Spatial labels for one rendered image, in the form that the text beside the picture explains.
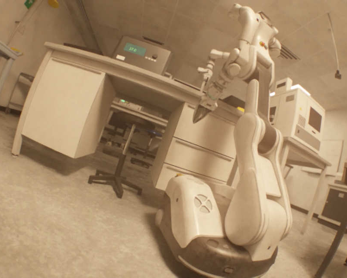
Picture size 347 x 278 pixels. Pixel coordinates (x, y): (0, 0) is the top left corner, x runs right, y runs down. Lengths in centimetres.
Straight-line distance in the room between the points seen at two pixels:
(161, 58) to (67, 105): 74
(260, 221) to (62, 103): 127
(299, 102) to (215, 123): 95
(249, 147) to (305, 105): 127
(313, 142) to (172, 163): 145
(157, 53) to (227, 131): 77
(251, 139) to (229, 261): 48
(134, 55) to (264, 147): 103
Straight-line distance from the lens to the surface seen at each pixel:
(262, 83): 102
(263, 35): 130
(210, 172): 125
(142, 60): 129
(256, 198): 64
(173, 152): 115
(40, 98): 139
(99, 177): 144
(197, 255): 65
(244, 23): 98
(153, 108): 193
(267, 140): 82
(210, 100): 90
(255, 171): 68
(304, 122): 185
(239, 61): 87
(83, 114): 121
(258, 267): 75
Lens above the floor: 47
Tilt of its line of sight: 4 degrees up
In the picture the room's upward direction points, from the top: 19 degrees clockwise
